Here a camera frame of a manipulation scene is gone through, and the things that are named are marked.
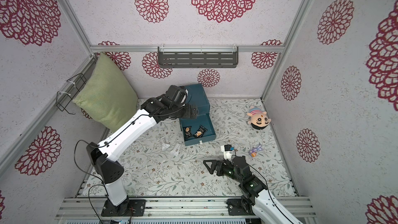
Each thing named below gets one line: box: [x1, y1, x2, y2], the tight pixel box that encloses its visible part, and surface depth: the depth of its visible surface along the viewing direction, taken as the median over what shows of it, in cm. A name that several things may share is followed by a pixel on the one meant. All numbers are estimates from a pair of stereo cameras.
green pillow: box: [72, 52, 139, 132], surface depth 82 cm
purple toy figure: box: [248, 144, 263, 158], surface depth 92 cm
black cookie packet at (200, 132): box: [192, 124, 208, 138], surface depth 94 cm
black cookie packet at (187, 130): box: [183, 126, 192, 140], surface depth 94 cm
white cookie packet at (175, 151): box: [169, 143, 180, 157], surface depth 94 cm
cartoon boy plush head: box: [246, 105, 272, 130], surface depth 101 cm
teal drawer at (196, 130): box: [179, 114, 217, 147], surface depth 94 cm
